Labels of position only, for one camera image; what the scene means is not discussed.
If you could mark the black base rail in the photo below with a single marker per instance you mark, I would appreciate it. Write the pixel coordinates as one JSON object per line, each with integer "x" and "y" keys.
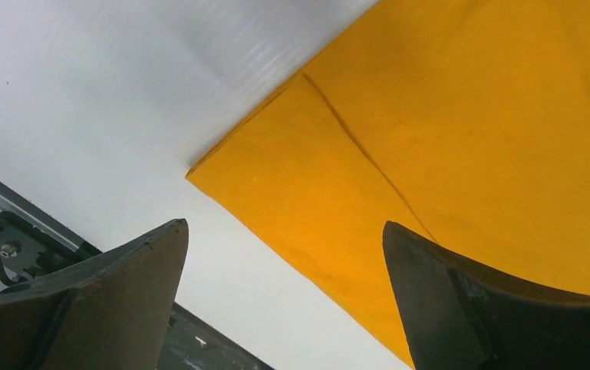
{"x": 190, "y": 343}

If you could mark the yellow t shirt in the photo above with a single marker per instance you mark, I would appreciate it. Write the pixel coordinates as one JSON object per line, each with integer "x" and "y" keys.
{"x": 467, "y": 122}

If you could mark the aluminium table frame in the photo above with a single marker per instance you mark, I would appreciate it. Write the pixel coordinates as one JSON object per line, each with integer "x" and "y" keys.
{"x": 34, "y": 244}

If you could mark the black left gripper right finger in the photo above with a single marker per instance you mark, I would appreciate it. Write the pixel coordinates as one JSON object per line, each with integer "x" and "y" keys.
{"x": 458, "y": 313}

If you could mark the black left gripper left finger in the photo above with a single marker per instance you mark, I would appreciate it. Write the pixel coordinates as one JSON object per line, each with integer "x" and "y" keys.
{"x": 110, "y": 311}

